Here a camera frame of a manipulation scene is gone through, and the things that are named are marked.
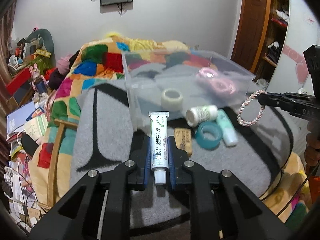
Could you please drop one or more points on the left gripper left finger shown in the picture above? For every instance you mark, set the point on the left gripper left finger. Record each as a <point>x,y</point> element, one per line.
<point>98,205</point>

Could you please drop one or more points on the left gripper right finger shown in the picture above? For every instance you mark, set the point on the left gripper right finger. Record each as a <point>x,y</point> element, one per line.
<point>221,206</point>

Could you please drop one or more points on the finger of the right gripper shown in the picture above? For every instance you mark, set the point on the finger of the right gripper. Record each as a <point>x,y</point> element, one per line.
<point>278,98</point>

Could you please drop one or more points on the mint green tube bottle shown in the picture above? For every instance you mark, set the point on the mint green tube bottle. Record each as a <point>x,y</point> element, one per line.
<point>228,132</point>

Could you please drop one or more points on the teal tape roll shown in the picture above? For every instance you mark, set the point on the teal tape roll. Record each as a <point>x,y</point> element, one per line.
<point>208,135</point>

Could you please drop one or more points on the white ointment tube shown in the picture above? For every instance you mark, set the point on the white ointment tube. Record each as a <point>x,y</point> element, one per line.
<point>159,148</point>

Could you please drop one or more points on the wooden stamp block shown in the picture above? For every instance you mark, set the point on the wooden stamp block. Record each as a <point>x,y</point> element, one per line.
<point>183,140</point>

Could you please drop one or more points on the white pill bottle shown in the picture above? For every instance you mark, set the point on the white pill bottle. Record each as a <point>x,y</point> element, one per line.
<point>197,115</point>

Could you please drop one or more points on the white tape roll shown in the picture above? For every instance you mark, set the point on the white tape roll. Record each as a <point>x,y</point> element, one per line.
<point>171,100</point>

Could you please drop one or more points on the right hand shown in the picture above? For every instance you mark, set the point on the right hand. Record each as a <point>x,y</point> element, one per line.
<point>311,153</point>

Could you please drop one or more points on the brown wooden door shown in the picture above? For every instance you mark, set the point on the brown wooden door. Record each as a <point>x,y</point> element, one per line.
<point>251,33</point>

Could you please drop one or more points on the grey black striped blanket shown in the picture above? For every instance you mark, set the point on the grey black striped blanket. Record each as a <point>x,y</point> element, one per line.
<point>105,138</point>

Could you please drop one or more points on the clear plastic storage box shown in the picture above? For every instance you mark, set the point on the clear plastic storage box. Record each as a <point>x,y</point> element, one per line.
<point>203,77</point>

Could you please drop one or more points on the blue white notebook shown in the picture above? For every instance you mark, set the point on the blue white notebook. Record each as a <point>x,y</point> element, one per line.
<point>18,118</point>

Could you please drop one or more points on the pink rabbit toy bottle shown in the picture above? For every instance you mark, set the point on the pink rabbit toy bottle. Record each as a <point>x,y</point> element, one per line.
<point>38,81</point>

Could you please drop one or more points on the colourful patchwork quilt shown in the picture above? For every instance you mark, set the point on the colourful patchwork quilt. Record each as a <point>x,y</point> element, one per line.
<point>96,61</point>

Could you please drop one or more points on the pink knit hat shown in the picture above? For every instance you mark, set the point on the pink knit hat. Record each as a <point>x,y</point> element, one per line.
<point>64,64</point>

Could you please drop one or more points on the red box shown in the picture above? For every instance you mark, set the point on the red box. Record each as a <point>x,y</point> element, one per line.
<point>23,76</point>

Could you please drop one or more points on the green gift box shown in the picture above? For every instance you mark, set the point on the green gift box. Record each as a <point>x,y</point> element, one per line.
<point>43,63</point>

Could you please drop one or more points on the yellow pillow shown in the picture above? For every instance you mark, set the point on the yellow pillow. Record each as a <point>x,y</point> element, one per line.
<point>112,34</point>

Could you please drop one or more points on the grey neck pillow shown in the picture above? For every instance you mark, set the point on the grey neck pillow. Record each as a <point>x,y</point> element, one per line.
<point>46,41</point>

